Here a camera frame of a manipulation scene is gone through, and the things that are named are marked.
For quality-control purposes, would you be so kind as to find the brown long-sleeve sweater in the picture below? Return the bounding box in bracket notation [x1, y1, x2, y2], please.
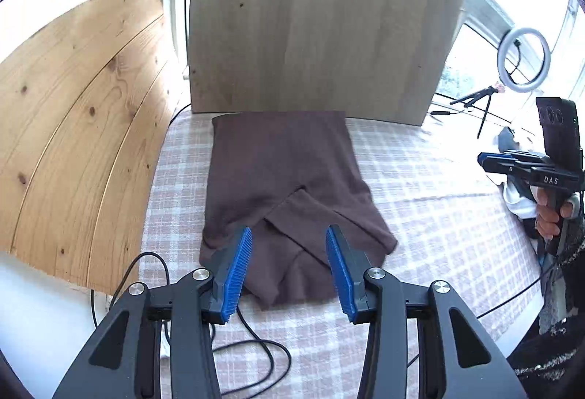
[199, 112, 397, 309]

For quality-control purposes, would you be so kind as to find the pile of mixed clothes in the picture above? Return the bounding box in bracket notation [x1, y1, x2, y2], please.
[498, 127, 540, 240]

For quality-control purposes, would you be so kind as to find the person's right hand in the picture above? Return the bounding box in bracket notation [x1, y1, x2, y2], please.
[532, 187, 580, 241]

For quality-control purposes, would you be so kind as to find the pink white plaid cloth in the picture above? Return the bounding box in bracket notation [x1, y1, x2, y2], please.
[138, 112, 542, 398]

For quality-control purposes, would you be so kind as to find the pine wood panel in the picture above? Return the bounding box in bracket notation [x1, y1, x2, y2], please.
[1, 0, 180, 294]

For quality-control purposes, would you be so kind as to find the grey-brown wooden board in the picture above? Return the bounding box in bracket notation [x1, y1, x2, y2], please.
[188, 0, 463, 125]

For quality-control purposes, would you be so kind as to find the black cable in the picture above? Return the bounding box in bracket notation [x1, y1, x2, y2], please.
[88, 101, 294, 399]

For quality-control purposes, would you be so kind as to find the white ring light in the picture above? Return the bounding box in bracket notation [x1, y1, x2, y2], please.
[497, 27, 551, 93]

